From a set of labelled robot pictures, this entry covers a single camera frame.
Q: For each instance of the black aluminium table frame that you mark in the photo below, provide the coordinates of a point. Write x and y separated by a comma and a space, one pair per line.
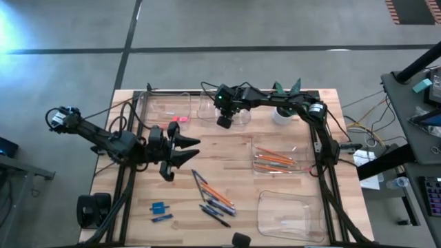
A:
330, 206

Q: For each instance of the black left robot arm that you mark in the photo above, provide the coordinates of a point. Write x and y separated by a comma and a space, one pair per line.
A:
96, 134

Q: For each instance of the black slanted pole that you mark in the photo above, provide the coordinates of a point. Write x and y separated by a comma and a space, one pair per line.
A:
418, 63

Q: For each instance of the clear plastic bin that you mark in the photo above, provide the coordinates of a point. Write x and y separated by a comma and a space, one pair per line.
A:
293, 217
162, 106
303, 144
206, 110

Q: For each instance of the black slanted beam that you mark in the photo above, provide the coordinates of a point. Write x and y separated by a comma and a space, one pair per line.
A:
382, 162

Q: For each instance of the clear plastic bottle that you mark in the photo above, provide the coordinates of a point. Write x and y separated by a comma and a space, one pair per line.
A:
396, 183

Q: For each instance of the black pen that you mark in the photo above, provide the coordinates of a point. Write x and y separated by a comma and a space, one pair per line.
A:
215, 217

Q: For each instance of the teal box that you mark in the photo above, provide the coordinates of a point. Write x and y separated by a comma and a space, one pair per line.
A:
422, 85

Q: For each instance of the black mat striped edges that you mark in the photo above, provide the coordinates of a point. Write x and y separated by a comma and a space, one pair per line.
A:
413, 12

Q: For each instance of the green succulent in white pot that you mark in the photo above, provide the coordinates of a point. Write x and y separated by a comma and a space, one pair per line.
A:
282, 117

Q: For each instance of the grey desk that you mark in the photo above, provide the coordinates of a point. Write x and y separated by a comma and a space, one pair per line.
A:
403, 113
417, 206

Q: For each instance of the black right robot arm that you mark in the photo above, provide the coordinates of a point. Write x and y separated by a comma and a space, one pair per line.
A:
282, 100

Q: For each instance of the dark keyboard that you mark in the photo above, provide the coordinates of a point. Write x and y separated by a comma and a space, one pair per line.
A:
433, 196

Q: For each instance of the black device blue light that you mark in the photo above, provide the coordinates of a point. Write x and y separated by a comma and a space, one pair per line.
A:
8, 148

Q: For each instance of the black bulky device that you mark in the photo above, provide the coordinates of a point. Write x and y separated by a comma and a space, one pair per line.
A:
93, 210

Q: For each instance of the black electronic device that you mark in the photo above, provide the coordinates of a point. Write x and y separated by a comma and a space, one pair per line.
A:
435, 86

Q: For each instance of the clear barrel gel pen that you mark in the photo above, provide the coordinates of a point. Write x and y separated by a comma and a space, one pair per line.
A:
222, 206
220, 209

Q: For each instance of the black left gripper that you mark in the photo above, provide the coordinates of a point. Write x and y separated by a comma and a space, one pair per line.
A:
158, 151

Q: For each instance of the small black floor object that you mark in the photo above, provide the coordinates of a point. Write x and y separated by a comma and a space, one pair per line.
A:
404, 222

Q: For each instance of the blue pen white print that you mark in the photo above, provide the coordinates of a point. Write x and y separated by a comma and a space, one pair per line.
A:
211, 210

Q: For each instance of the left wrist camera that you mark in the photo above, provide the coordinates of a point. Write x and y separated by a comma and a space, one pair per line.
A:
155, 134

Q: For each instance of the grey cart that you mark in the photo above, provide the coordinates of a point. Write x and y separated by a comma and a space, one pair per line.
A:
20, 168

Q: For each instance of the white paper sheets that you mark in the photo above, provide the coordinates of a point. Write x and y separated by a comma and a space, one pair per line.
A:
363, 158

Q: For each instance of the tablet with blue screen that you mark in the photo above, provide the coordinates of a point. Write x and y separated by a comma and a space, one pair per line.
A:
430, 120

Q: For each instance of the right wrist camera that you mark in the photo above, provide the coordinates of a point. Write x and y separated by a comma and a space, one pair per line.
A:
222, 96

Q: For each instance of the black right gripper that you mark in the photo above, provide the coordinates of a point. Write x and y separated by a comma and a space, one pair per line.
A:
241, 100

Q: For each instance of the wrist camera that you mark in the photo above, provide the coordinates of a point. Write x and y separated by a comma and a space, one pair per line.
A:
222, 96
155, 134

